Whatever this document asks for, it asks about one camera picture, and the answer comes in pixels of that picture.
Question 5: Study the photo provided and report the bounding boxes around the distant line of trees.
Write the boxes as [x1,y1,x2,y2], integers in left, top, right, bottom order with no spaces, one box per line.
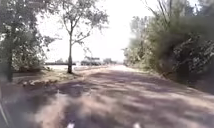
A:
[44,56,119,67]

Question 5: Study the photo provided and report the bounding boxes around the brown dirt road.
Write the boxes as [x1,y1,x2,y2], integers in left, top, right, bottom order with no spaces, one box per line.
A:
[0,64,214,128]

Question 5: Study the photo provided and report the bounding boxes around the thin-trunked tree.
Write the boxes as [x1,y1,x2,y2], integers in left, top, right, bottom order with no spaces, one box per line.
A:
[54,0,110,75]

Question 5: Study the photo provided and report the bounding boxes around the grass verge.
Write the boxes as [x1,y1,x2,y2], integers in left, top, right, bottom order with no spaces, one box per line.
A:
[11,65,109,88]

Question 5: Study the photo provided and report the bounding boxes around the robot's own part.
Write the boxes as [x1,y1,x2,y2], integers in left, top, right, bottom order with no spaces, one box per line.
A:
[66,122,76,128]
[132,122,142,128]

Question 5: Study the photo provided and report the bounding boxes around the row of trees and bushes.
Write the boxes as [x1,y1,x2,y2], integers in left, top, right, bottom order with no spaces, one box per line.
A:
[122,0,214,96]

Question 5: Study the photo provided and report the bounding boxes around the group of leafy trees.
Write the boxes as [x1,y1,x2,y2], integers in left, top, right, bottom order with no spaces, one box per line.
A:
[0,0,58,83]

